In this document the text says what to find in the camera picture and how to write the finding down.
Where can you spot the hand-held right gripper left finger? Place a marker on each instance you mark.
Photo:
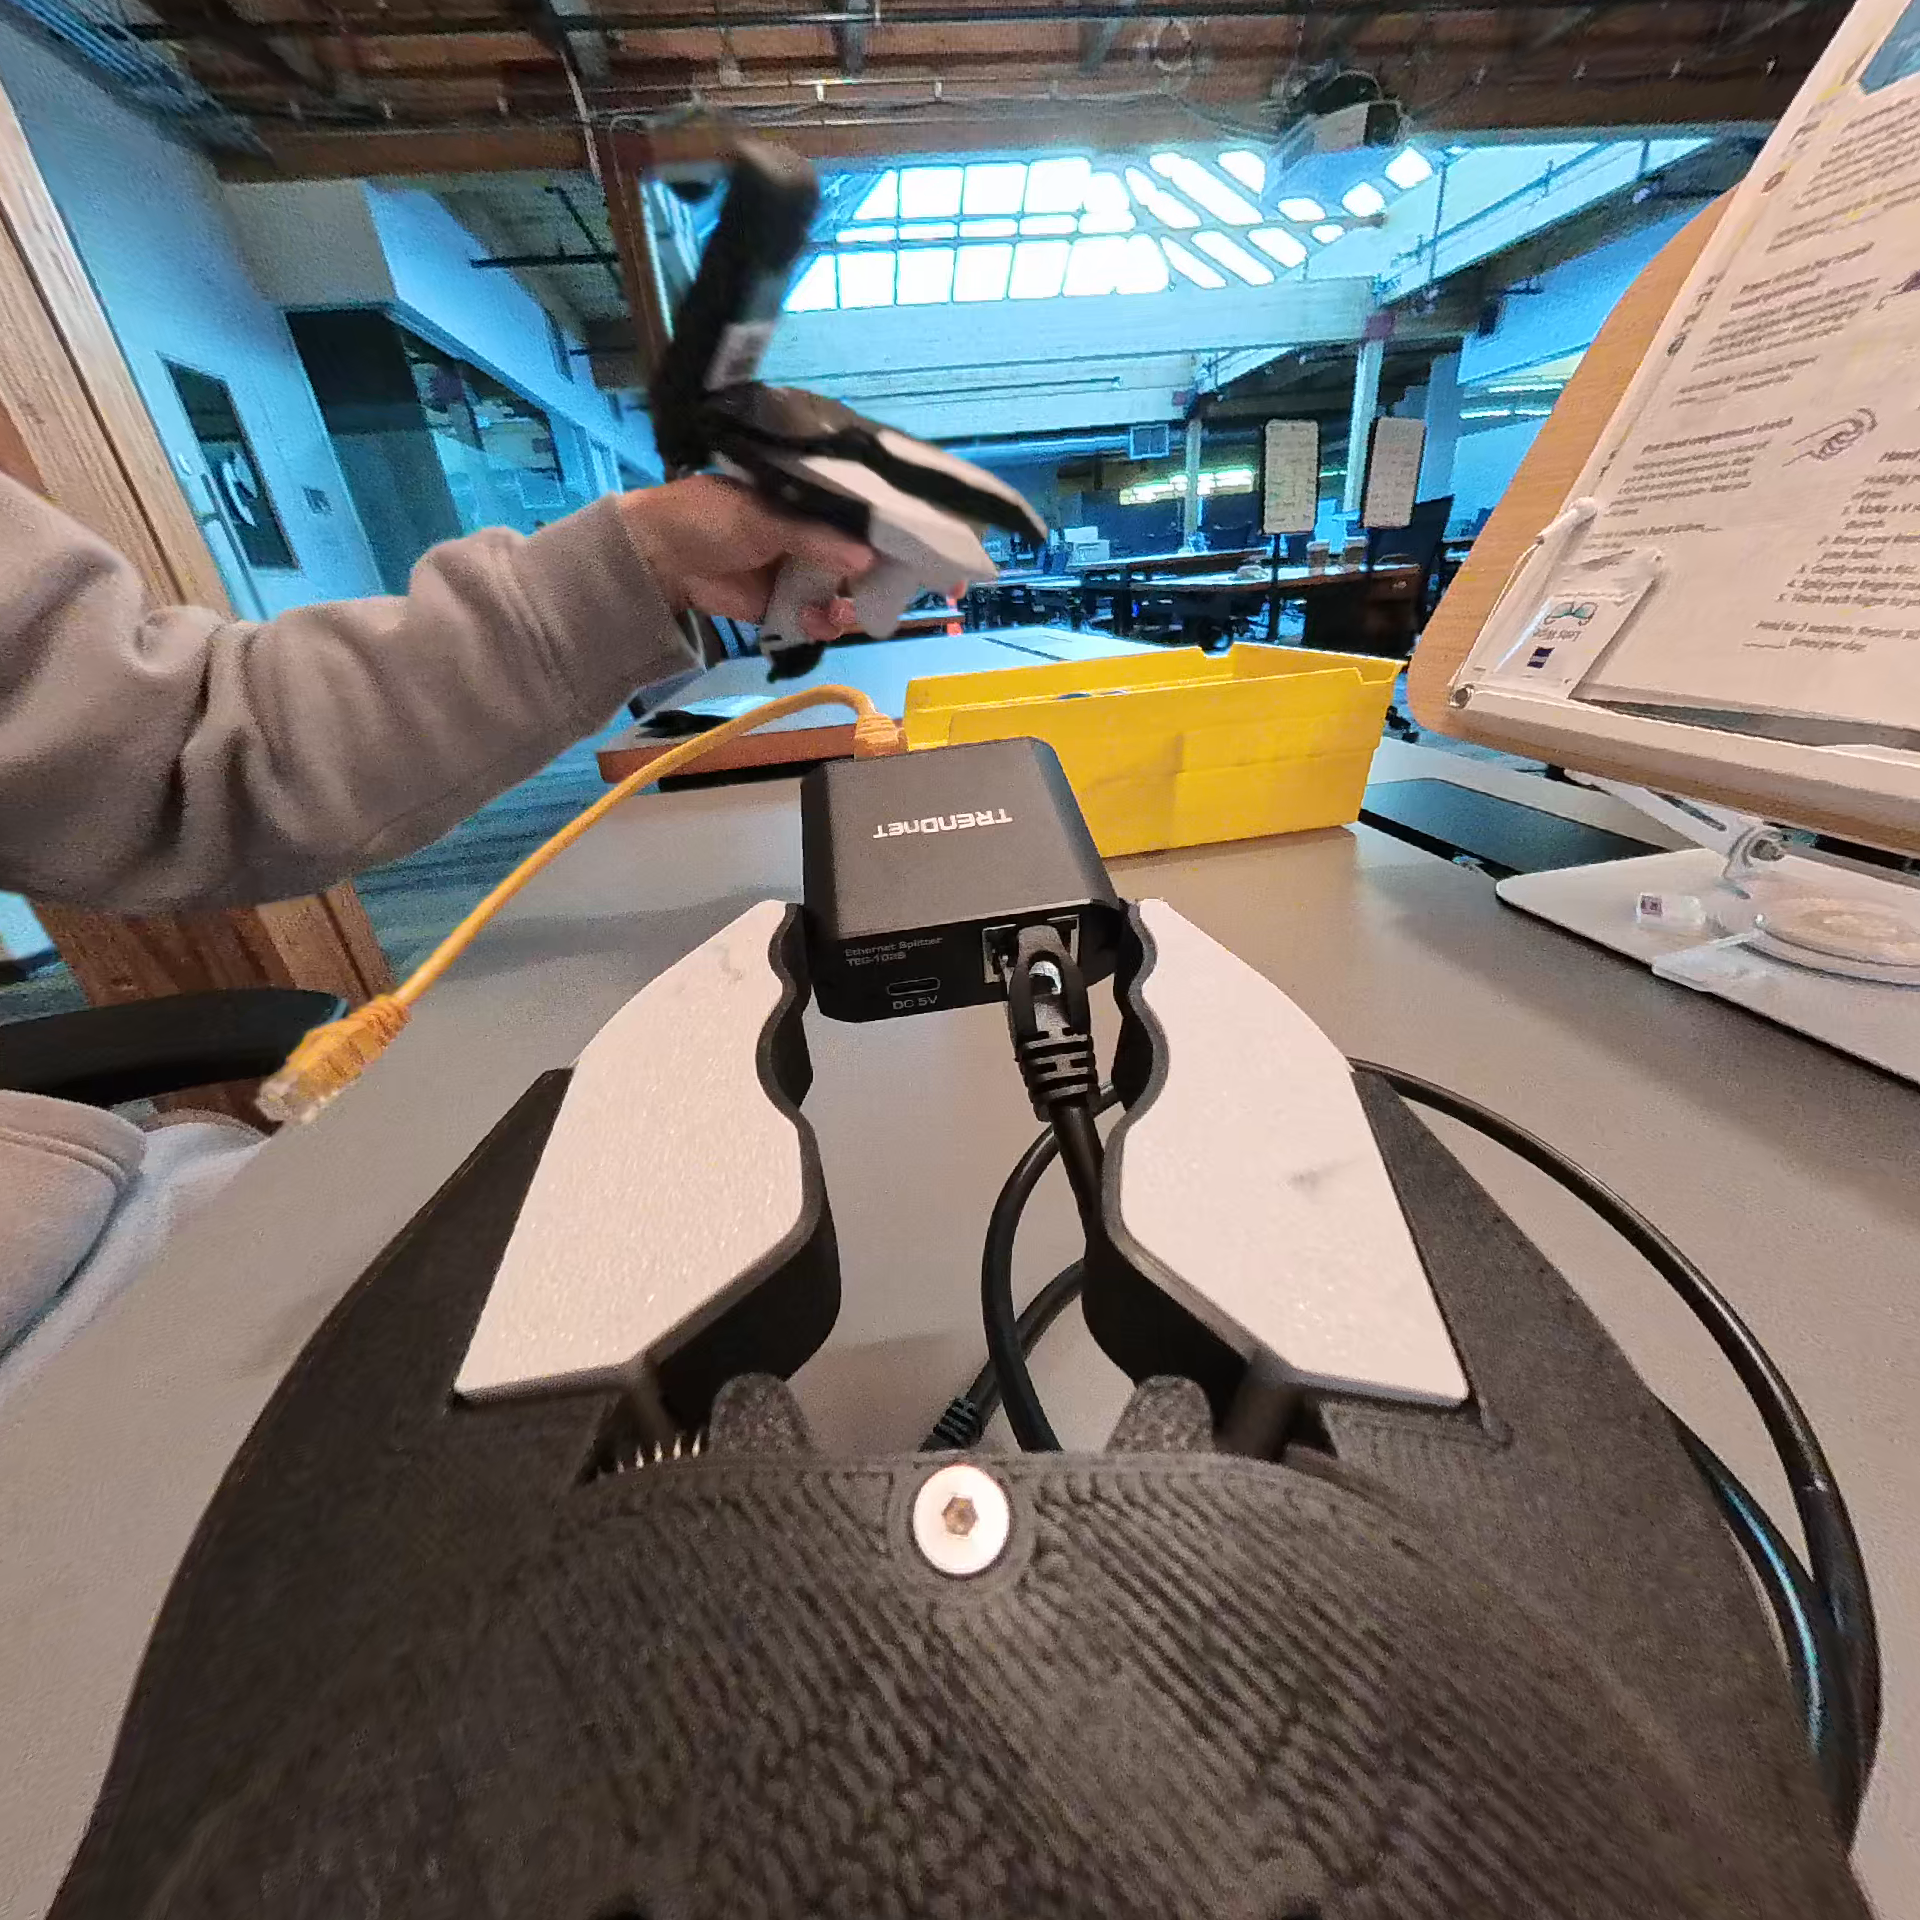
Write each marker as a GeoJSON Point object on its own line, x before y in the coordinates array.
{"type": "Point", "coordinates": [645, 1170]}

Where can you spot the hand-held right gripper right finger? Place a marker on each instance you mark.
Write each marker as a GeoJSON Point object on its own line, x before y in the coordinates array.
{"type": "Point", "coordinates": [1275, 1170]}

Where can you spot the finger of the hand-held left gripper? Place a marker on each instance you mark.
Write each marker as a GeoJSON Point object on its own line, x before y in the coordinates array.
{"type": "Point", "coordinates": [930, 488]}
{"type": "Point", "coordinates": [915, 576]}

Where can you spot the black ethernet splitter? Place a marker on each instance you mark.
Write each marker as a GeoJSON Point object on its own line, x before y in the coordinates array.
{"type": "Point", "coordinates": [930, 840]}

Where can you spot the yellow plastic bin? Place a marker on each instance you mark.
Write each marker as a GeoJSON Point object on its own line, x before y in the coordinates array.
{"type": "Point", "coordinates": [1202, 764]}

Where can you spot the person's left forearm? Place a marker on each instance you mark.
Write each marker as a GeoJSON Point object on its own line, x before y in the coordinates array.
{"type": "Point", "coordinates": [298, 722]}

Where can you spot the grey desk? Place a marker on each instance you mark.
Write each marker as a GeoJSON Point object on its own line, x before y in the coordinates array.
{"type": "Point", "coordinates": [688, 871]}

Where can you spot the person's left hand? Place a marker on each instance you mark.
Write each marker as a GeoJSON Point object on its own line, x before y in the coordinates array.
{"type": "Point", "coordinates": [706, 557]}

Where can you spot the row of background tables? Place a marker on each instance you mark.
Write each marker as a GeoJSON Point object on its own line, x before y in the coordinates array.
{"type": "Point", "coordinates": [1202, 584]}

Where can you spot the tall whiteboard on stand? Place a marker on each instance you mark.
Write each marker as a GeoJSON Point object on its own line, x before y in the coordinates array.
{"type": "Point", "coordinates": [1290, 479]}
{"type": "Point", "coordinates": [1395, 472]}

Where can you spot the small clear plastic piece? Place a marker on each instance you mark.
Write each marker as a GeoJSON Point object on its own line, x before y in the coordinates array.
{"type": "Point", "coordinates": [1667, 910]}

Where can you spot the black chair armrest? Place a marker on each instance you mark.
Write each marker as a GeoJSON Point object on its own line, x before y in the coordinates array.
{"type": "Point", "coordinates": [152, 1041]}

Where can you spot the ceiling projector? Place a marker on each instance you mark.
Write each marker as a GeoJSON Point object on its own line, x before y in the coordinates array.
{"type": "Point", "coordinates": [1342, 116]}

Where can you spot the person's grey hoodie torso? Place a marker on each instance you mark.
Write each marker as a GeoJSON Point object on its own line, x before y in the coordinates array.
{"type": "Point", "coordinates": [77, 1200]}

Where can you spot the wooden document stand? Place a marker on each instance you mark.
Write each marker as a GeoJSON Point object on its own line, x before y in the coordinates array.
{"type": "Point", "coordinates": [1530, 496]}

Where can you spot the white lens wipe packet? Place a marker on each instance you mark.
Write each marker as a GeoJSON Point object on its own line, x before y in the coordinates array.
{"type": "Point", "coordinates": [1559, 636]}

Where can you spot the blue header printed sheet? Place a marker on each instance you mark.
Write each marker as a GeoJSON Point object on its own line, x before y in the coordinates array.
{"type": "Point", "coordinates": [1799, 450]}

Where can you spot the dark wall sign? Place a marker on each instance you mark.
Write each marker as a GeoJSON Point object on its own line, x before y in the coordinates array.
{"type": "Point", "coordinates": [233, 467]}

